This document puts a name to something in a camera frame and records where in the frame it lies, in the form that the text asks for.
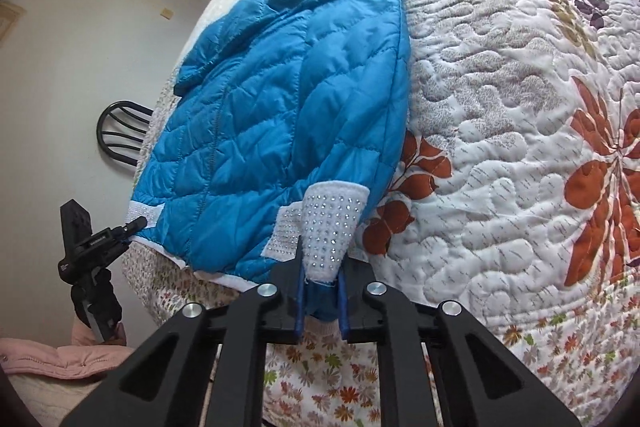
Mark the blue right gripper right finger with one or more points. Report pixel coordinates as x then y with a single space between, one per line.
342 304

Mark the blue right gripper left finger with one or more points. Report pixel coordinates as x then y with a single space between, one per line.
299 293

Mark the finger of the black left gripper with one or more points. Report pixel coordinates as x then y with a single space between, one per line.
131 229

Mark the blue quilted puffer jacket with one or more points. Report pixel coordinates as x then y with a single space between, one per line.
287 131

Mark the pink cushion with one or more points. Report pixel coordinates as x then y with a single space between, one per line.
84 357

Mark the black metal chair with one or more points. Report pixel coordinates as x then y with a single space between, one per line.
121 129

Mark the floral quilted bedspread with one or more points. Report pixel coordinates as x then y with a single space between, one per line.
516 194

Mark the yellow wall switch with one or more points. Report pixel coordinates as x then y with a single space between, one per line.
167 13

